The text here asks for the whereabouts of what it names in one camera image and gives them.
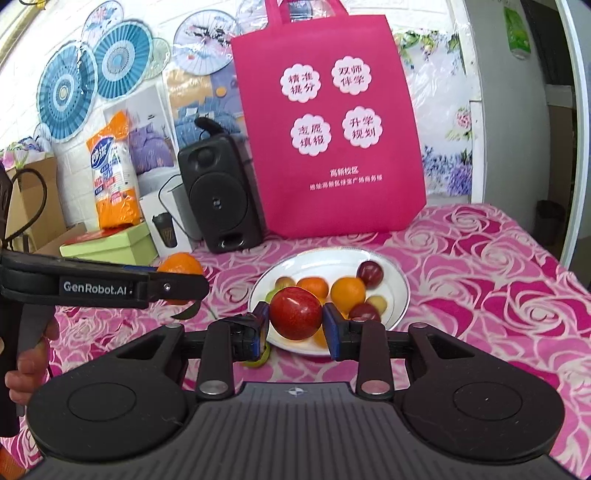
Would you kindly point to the large front orange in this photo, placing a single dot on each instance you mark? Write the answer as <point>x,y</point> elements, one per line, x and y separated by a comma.
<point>181,264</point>

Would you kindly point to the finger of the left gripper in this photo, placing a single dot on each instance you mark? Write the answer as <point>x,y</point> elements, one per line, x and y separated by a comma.
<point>176,287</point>

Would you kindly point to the blue paper fan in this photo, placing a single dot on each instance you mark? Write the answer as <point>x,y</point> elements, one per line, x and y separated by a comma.
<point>123,54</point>
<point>66,90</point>

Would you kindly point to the pink rose tablecloth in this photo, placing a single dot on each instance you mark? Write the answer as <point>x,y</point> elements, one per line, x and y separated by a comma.
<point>473,272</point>

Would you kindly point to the black speaker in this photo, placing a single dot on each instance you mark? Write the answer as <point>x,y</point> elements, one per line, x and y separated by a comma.
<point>219,194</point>

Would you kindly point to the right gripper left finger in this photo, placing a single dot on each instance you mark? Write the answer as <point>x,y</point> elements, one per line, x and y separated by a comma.
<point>240,338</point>

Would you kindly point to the white floral paper fan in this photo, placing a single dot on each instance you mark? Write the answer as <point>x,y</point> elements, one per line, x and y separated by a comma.
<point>202,43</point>

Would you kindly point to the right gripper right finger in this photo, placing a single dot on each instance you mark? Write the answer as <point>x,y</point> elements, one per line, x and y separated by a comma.
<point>371,346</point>

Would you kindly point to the dark plum back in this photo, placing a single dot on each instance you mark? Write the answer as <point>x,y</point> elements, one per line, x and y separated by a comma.
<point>371,273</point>

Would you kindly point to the small tangerine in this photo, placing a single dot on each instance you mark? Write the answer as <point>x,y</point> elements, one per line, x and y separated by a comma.
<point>316,286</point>

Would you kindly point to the small tan kiwi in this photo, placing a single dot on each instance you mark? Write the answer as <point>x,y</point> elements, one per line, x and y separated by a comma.
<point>379,303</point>

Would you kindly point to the pink tote bag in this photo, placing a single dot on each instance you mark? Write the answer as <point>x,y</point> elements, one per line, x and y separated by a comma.
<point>331,124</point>

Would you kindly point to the red tomato apple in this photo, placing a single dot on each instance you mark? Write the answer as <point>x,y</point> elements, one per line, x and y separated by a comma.
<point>295,313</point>

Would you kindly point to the brown cardboard box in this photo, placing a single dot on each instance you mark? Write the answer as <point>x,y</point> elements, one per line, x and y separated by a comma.
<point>49,231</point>

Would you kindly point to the dark red plum front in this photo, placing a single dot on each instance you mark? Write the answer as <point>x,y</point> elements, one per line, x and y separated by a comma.
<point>364,312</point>

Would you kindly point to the blue paper fan left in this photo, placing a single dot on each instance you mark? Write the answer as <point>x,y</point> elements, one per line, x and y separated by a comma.
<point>66,90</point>

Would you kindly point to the blue paper fan right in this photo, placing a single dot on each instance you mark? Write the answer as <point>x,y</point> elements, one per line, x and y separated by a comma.
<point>123,54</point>

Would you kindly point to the white cup box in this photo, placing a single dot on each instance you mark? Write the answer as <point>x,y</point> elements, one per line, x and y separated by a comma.
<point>169,220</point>

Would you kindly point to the bedding poster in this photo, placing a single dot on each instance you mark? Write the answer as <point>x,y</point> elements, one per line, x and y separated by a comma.
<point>150,139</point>

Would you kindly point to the orange white detergent bag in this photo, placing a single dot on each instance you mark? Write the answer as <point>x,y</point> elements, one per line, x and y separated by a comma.
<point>114,179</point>

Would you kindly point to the person left hand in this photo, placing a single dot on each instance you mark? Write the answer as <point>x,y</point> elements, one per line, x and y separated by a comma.
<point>31,367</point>

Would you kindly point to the big orange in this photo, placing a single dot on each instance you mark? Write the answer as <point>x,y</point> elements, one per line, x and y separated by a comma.
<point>346,292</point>

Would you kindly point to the large green apple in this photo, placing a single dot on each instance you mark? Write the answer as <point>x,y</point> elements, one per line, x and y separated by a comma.
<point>267,348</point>

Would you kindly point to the red green small apple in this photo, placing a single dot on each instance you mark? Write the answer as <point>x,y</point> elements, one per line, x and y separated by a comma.
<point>284,282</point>

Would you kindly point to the green cardboard box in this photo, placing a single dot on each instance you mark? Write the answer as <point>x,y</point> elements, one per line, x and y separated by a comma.
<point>131,245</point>

